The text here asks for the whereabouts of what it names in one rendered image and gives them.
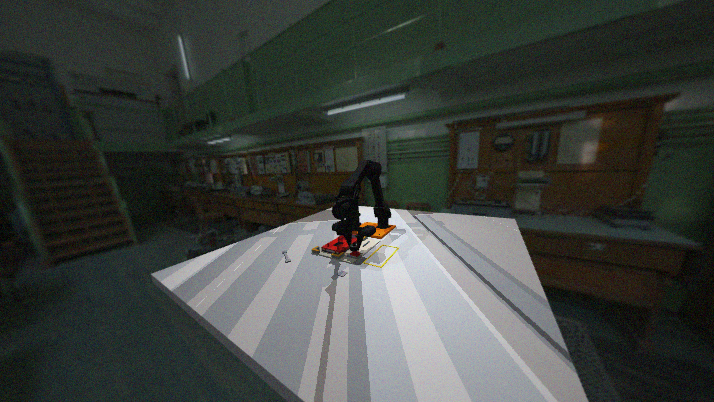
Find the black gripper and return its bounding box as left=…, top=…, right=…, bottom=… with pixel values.
left=332, top=212, right=376, bottom=249

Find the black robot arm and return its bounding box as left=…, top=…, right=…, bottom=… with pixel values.
left=332, top=160, right=391, bottom=236

